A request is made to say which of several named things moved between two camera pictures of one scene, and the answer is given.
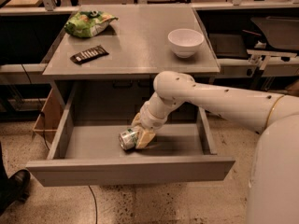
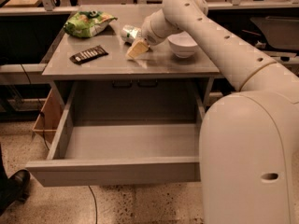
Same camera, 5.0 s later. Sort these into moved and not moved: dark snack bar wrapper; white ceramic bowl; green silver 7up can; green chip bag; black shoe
Moved: green silver 7up can
Not moved: dark snack bar wrapper; black shoe; white ceramic bowl; green chip bag
